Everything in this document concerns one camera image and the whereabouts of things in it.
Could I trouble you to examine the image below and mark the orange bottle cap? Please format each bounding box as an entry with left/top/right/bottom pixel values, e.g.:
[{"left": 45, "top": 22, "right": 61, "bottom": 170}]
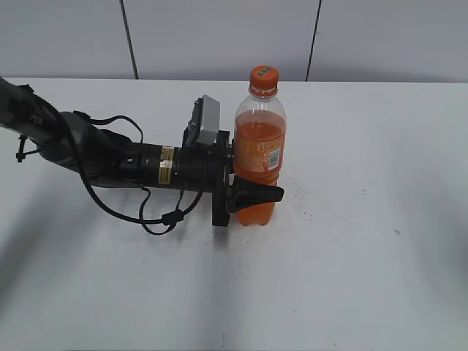
[{"left": 249, "top": 65, "right": 279, "bottom": 94}]

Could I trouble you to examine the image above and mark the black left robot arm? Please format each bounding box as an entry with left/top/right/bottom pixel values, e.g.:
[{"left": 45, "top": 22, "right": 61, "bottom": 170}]
[{"left": 1, "top": 80, "right": 284, "bottom": 227}]

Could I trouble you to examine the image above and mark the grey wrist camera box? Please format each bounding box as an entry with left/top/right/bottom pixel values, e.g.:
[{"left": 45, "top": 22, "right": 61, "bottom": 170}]
[{"left": 183, "top": 94, "right": 220, "bottom": 147}]

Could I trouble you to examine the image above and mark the orange drink plastic bottle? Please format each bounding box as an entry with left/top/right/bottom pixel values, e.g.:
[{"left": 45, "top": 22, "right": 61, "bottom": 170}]
[{"left": 233, "top": 84, "right": 287, "bottom": 228}]

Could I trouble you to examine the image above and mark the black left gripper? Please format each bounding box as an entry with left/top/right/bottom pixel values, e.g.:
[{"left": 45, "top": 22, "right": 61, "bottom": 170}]
[{"left": 171, "top": 131, "right": 284, "bottom": 227}]

